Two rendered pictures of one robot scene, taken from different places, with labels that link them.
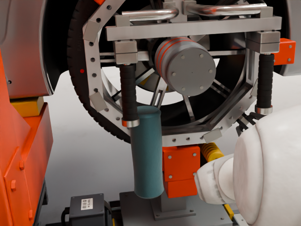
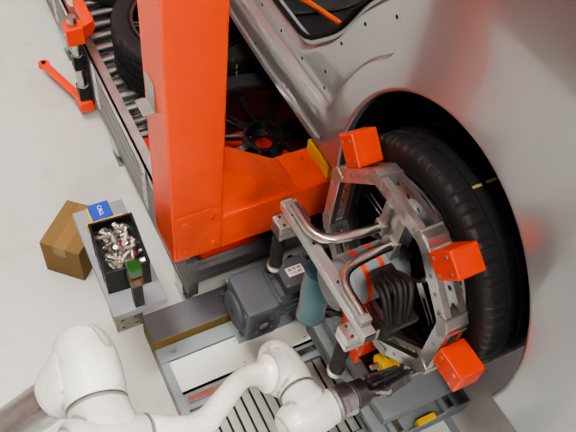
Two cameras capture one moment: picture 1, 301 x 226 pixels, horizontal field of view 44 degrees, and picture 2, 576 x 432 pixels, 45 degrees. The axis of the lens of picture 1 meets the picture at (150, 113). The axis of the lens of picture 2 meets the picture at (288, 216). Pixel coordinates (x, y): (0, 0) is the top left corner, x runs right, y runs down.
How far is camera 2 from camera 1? 1.61 m
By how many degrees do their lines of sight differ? 58
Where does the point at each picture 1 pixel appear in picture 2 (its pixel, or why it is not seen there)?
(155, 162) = (305, 304)
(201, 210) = not seen: hidden behind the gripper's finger
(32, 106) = (325, 169)
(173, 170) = not seen: hidden behind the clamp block
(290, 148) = (61, 336)
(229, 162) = (267, 357)
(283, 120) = (74, 332)
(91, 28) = (336, 175)
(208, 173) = (267, 347)
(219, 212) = (399, 404)
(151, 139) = (305, 289)
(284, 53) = (447, 373)
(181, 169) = not seen: hidden behind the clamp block
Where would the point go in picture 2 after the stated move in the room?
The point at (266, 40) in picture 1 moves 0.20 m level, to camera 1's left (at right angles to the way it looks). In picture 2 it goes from (339, 333) to (308, 264)
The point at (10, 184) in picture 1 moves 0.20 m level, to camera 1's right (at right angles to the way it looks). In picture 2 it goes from (182, 225) to (200, 281)
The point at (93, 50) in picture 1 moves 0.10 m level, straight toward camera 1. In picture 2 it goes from (333, 189) to (302, 201)
